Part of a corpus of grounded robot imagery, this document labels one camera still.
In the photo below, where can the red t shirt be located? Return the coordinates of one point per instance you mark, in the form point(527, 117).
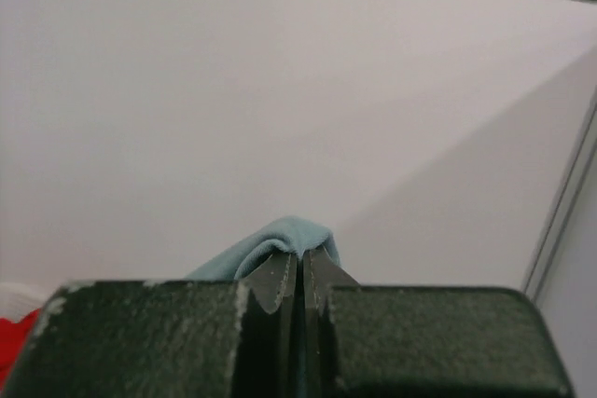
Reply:
point(12, 338)

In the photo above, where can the grey t shirt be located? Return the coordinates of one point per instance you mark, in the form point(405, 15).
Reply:
point(287, 235)

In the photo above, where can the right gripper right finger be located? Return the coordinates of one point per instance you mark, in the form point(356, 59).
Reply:
point(423, 341)

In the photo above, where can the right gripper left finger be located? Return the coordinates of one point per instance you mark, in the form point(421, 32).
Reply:
point(179, 338)

